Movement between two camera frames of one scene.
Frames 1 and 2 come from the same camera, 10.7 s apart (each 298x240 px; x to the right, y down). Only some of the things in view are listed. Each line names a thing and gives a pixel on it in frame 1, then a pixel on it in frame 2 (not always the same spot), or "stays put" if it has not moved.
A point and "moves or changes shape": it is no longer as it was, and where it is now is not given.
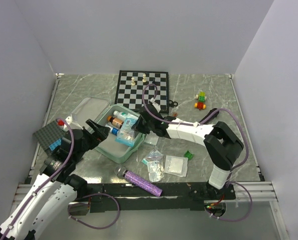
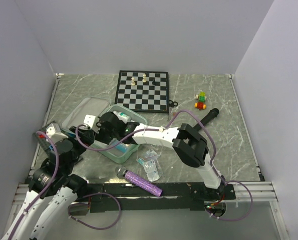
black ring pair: (172, 104) stays put
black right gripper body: (143, 127) -> (104, 136)
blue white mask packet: (125, 134) moves or changes shape
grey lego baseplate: (49, 133) stays put
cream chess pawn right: (144, 80) stays put
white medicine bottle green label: (121, 114) stays put
